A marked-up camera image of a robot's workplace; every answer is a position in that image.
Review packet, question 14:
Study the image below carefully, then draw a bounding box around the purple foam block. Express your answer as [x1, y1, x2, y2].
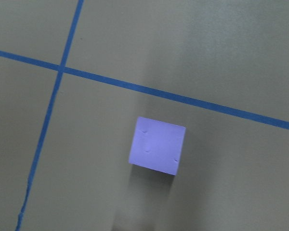
[129, 117, 186, 176]

